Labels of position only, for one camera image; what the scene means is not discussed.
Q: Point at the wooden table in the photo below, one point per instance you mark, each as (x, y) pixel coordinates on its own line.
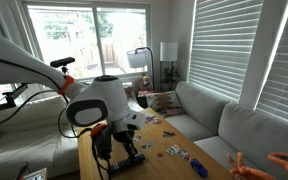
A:
(170, 166)

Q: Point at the white covered sofa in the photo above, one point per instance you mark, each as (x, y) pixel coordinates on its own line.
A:
(27, 146)

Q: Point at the large sliding glass window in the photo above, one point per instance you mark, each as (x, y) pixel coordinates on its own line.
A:
(70, 40)

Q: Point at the small colourful sticker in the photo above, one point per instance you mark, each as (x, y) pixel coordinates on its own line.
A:
(184, 154)
(137, 138)

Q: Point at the red box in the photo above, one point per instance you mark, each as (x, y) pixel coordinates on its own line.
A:
(145, 93)

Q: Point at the light grey curtain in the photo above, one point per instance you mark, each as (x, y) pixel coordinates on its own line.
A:
(7, 16)

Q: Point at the black remote controller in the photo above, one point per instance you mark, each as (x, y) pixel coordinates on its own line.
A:
(120, 165)

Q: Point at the wide white window blind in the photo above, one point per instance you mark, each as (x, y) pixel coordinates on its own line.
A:
(224, 43)

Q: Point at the narrow white window blind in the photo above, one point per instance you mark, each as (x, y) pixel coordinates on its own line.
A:
(287, 83)

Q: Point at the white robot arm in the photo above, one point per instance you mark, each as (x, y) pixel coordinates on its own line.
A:
(17, 61)

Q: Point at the small grey sticker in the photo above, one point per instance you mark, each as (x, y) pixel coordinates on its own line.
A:
(147, 145)

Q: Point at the swirl patterned throw pillow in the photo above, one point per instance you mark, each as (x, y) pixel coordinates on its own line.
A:
(164, 100)

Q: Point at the reddish patterned throw pillow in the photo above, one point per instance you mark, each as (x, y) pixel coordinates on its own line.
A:
(175, 112)

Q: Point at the small box with picture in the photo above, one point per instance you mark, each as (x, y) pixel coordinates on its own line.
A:
(35, 175)

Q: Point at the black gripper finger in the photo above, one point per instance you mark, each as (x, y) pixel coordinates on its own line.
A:
(134, 141)
(131, 149)

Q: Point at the cylinder shade floor lamp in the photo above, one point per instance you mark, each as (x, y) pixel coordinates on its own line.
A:
(169, 50)

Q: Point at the black stand bracket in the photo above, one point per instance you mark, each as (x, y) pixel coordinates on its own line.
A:
(14, 95)

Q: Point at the small dark sticker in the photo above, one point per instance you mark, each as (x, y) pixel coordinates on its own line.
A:
(169, 134)

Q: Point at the small bear figurine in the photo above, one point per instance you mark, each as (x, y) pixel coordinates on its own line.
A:
(146, 81)

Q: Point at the black camera on tripod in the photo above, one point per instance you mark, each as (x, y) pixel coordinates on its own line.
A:
(62, 62)

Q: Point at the dark potted plant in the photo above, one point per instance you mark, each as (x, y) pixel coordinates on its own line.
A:
(170, 75)

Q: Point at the grey sectional sofa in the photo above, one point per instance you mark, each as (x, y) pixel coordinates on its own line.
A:
(250, 133)

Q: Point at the arc floor lamp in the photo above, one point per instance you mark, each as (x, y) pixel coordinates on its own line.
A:
(137, 58)

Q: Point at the white snowman sticker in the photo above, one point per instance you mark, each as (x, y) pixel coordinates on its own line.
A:
(149, 117)

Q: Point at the orange octopus toy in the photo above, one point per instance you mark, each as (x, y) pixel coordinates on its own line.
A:
(247, 173)

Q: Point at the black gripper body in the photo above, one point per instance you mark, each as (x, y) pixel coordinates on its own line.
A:
(124, 136)

